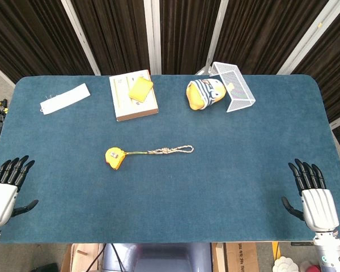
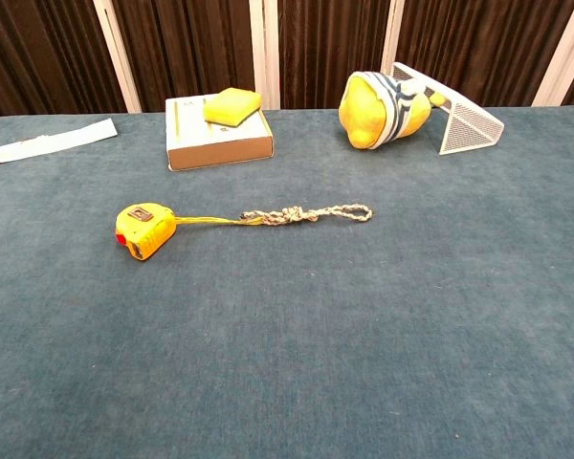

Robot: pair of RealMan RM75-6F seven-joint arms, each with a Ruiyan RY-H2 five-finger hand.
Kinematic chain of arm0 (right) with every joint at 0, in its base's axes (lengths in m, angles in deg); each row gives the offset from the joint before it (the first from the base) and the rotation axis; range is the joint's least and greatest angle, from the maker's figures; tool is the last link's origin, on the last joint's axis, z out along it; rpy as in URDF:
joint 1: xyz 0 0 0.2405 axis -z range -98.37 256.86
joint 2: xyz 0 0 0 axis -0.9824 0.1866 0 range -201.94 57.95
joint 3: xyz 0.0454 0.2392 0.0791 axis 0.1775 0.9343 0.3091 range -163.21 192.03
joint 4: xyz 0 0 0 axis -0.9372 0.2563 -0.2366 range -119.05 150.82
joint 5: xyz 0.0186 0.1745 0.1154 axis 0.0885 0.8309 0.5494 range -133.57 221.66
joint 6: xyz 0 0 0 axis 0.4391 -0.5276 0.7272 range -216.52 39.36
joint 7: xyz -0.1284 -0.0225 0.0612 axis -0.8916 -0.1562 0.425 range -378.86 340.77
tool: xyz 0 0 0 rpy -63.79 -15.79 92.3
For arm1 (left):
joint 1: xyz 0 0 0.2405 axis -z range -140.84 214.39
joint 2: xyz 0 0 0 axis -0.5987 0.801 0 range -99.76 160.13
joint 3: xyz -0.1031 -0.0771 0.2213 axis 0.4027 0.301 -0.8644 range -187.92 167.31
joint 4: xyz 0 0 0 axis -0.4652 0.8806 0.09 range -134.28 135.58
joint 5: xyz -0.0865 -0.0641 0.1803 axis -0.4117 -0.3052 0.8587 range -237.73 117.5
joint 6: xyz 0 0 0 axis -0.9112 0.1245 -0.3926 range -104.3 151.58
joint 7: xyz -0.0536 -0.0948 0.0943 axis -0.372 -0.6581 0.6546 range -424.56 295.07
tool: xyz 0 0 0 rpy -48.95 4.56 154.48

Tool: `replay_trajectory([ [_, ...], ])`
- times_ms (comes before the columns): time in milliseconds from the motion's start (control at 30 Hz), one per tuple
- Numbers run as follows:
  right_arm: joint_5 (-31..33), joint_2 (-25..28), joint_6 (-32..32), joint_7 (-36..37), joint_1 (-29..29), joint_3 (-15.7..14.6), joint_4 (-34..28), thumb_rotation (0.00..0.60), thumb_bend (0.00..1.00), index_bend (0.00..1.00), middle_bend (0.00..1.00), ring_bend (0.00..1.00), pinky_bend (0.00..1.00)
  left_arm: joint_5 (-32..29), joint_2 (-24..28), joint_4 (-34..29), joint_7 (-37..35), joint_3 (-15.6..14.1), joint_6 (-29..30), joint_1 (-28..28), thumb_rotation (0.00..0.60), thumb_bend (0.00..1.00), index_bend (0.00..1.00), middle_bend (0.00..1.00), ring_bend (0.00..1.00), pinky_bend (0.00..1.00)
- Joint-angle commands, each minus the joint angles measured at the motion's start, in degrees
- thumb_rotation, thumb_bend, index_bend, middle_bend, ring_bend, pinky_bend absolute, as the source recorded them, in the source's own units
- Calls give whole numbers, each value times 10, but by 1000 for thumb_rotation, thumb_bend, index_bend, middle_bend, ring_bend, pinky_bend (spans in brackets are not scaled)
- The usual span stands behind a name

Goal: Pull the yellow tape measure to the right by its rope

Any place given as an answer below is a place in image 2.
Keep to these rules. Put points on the blue table cloth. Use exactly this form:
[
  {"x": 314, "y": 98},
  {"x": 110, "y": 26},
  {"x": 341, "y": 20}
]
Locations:
[{"x": 287, "y": 296}]

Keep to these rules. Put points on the yellow tape measure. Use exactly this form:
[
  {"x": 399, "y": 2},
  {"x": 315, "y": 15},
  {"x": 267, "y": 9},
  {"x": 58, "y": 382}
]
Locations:
[{"x": 146, "y": 231}]

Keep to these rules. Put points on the white frame post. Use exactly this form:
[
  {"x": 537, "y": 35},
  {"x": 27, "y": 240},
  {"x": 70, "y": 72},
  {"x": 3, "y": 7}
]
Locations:
[
  {"x": 392, "y": 36},
  {"x": 117, "y": 55},
  {"x": 562, "y": 55},
  {"x": 265, "y": 52}
]

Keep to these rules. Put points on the yellow plush toy striped shirt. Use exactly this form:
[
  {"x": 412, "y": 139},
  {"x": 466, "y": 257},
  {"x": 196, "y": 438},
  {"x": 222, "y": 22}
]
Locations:
[{"x": 368, "y": 115}]

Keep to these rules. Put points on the white flat cardboard box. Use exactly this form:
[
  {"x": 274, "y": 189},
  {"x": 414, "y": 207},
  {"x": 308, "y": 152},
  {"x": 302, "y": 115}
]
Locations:
[{"x": 210, "y": 141}]

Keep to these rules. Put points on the dark brown curtain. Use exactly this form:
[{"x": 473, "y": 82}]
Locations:
[{"x": 196, "y": 43}]

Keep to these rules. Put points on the yellow sponge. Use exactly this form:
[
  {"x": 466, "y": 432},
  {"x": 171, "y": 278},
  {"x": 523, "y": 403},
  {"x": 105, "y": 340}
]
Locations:
[{"x": 230, "y": 107}]

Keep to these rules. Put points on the white paper strip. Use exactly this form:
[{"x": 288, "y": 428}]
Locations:
[{"x": 52, "y": 141}]

